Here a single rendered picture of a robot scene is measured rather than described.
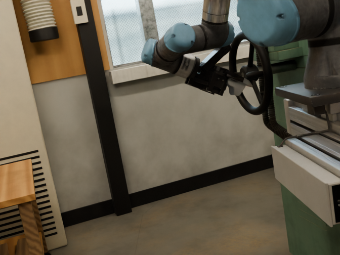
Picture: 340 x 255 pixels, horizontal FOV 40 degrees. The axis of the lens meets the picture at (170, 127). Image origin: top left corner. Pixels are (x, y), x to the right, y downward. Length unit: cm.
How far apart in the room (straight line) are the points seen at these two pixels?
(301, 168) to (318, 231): 106
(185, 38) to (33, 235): 92
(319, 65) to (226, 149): 214
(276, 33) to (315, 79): 16
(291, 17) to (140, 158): 211
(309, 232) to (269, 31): 115
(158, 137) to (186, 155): 23
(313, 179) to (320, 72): 31
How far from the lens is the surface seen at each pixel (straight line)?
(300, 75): 169
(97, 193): 287
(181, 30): 127
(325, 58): 100
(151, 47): 135
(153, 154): 291
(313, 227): 187
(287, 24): 89
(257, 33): 92
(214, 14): 132
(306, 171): 78
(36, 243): 179
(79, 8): 267
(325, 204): 74
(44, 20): 255
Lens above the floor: 97
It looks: 10 degrees down
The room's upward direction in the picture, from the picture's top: 10 degrees counter-clockwise
